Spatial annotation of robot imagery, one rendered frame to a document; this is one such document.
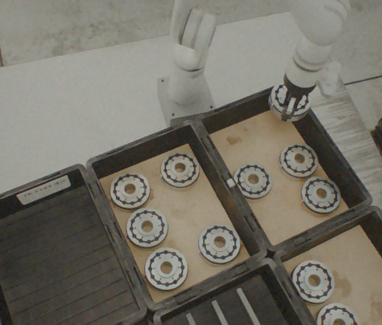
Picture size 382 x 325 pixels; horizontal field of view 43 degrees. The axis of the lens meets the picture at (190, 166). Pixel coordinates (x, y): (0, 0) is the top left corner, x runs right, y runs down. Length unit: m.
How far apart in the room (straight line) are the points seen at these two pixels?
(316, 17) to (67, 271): 0.79
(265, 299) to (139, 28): 1.81
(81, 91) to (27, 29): 1.20
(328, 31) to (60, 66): 0.98
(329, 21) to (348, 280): 0.64
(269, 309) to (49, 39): 1.91
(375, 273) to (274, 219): 0.28
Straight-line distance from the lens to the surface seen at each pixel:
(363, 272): 1.29
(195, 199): 1.25
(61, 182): 1.22
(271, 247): 1.13
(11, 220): 1.29
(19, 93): 1.62
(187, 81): 1.33
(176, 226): 1.23
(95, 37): 2.65
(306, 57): 1.01
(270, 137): 1.36
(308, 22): 0.94
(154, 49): 1.67
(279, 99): 1.21
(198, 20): 1.19
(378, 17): 3.00
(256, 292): 1.21
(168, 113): 1.42
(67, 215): 1.26
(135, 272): 1.09
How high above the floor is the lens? 1.99
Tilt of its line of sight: 64 degrees down
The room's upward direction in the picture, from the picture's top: 7 degrees clockwise
